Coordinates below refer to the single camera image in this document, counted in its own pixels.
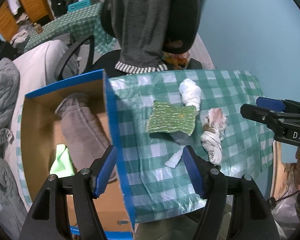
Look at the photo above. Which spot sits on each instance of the black office chair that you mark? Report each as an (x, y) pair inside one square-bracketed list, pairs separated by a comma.
[(180, 35)]

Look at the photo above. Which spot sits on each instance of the wooden board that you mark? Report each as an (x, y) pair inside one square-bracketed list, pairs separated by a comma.
[(283, 173)]

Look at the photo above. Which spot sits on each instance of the dark grey hanging sweater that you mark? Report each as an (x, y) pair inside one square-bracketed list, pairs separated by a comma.
[(140, 28)]

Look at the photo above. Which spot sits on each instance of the blue cardboard box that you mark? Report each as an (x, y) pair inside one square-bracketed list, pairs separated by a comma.
[(41, 132)]

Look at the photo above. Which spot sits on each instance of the far green checkered table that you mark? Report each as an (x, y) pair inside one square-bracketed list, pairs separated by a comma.
[(79, 23)]

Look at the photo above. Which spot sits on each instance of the green checkered tablecloth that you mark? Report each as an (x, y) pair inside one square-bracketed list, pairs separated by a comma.
[(153, 191)]

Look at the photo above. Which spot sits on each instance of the teal plastic basket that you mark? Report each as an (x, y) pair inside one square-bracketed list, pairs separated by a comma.
[(79, 5)]

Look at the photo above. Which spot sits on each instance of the orange wooden cabinet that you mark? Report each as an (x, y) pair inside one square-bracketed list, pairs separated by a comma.
[(37, 11)]

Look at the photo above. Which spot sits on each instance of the green scouring pad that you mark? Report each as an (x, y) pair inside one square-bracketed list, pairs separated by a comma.
[(168, 118)]

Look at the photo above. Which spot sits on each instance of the white knotted plastic bag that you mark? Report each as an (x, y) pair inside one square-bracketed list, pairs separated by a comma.
[(190, 93)]

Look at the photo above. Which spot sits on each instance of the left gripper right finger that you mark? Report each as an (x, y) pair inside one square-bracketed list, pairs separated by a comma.
[(250, 217)]

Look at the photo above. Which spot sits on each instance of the grey sweatpants in box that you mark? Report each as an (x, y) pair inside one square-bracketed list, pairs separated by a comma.
[(82, 130)]

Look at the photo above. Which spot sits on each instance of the light green cloth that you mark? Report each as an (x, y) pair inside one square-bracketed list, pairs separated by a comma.
[(62, 165)]

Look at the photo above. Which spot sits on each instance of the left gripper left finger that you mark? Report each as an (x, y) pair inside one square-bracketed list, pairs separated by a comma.
[(48, 216)]

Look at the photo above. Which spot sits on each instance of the pink white knotted bag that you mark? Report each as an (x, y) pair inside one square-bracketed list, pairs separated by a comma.
[(213, 134)]

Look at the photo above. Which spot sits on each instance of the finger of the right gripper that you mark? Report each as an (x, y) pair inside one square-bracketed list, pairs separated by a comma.
[(281, 123), (286, 106)]

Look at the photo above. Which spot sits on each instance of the orange plastic bag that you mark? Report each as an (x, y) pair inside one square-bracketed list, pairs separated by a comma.
[(177, 61)]

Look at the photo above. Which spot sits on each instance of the grey quilted jacket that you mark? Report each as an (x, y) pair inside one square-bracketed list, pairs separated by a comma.
[(9, 89)]

